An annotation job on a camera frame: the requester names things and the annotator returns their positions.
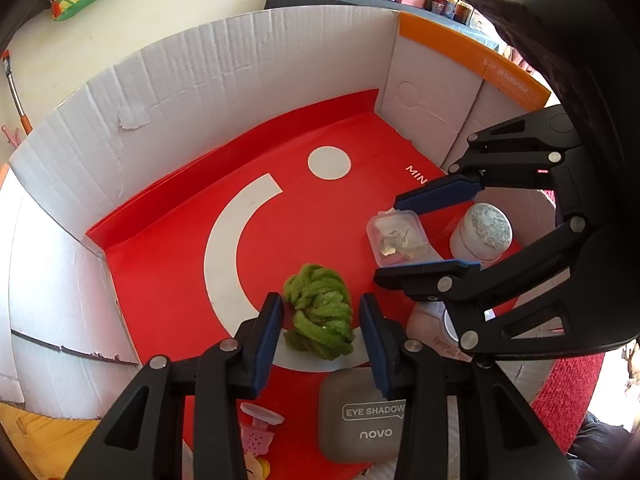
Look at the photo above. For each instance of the orange cardboard box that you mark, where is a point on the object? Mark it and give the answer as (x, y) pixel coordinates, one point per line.
(175, 210)

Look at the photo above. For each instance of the green fuzzy scrunchie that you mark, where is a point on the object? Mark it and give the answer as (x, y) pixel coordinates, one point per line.
(320, 310)

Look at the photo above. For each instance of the grey eye shadow case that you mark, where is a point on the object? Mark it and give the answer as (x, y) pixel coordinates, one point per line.
(360, 425)

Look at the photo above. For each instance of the pink round compact device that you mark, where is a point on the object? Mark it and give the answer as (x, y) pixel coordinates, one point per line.
(425, 327)

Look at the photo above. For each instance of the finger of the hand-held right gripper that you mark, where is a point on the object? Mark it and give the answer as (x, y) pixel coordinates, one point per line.
(435, 192)
(425, 272)

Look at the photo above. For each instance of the yellow doll figurine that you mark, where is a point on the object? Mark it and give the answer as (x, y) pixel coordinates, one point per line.
(257, 469)

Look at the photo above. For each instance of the red knitted mat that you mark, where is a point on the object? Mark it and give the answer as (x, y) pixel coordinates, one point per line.
(570, 395)

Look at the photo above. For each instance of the small clear plastic box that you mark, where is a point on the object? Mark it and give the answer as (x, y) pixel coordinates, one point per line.
(397, 240)

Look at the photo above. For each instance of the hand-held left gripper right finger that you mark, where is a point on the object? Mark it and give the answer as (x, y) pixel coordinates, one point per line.
(375, 345)

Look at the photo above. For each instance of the pink clothes hanger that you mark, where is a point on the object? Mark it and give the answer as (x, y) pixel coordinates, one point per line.
(7, 135)

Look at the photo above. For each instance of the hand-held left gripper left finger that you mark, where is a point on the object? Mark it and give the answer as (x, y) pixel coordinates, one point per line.
(265, 345)

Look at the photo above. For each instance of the white jar with glitter lid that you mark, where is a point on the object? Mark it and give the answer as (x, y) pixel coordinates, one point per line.
(482, 230)

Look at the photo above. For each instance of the pink watermelon figurine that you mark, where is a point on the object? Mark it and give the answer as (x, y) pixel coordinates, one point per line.
(257, 432)

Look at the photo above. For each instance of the side table with blue cloth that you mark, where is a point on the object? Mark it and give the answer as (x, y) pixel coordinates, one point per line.
(325, 0)

